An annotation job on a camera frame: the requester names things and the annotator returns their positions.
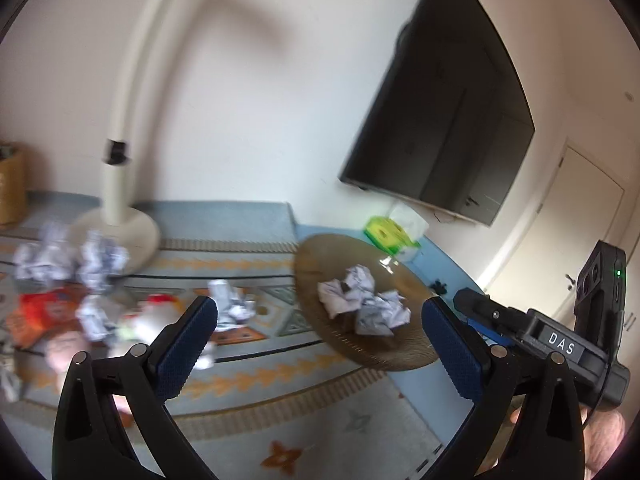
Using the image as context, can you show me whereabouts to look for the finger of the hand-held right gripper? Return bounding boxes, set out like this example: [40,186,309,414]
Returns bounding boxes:
[453,287,531,346]

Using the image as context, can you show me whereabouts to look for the brown woven basket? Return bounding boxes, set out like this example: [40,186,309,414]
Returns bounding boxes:
[292,234,453,372]

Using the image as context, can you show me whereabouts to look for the orange snack packet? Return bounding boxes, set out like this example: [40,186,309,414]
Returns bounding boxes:
[5,287,87,349]

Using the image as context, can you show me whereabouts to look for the black wall television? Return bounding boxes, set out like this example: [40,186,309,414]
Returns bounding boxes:
[338,0,537,228]

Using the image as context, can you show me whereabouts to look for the white door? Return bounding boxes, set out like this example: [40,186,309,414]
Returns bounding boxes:
[475,137,628,311]

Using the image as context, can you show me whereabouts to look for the green tissue packet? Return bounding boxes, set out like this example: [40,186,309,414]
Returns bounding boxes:
[364,216,421,261]

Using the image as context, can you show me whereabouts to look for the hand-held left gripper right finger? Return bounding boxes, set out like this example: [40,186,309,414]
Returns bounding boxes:
[421,296,586,480]

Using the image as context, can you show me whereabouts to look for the patterned table mat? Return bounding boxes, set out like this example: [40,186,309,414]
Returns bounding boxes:
[0,189,451,480]

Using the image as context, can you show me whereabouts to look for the pale pink soft item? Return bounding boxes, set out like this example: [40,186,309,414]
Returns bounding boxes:
[45,332,97,372]

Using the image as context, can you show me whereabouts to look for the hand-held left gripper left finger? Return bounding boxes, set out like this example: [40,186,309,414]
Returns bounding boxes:
[52,296,219,480]

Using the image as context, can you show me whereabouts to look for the white desk lamp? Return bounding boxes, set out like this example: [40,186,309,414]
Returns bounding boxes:
[70,0,197,277]

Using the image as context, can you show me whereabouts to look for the person's right hand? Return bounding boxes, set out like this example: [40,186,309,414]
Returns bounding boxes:
[582,409,628,479]

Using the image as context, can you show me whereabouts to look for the white paper ball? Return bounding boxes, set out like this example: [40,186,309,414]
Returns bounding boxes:
[207,280,257,332]
[317,265,376,319]
[355,290,412,337]
[76,294,122,344]
[14,222,77,284]
[77,230,129,294]

